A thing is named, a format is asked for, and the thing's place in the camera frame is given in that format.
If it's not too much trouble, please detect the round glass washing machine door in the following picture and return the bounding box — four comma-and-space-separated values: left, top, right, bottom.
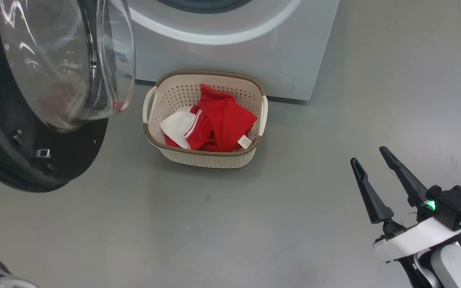
0, 0, 137, 193

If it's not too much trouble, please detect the white front-load washing machine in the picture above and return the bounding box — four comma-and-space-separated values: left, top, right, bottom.
126, 0, 341, 101

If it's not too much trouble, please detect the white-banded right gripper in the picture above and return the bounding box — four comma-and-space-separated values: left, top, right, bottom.
350, 146, 461, 264

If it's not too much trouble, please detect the red garment with white stripes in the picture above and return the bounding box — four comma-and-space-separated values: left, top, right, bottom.
163, 83, 258, 153

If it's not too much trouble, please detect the cream perforated laundry basket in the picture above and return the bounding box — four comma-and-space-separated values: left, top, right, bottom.
142, 71, 269, 169

